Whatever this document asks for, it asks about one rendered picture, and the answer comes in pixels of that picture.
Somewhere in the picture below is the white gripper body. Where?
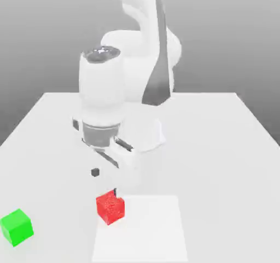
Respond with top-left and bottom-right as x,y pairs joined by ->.
91,144 -> 141,182

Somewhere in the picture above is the small red cube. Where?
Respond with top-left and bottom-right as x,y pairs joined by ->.
95,189 -> 126,226

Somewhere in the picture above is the small green cube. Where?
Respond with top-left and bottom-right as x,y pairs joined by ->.
0,208 -> 34,248

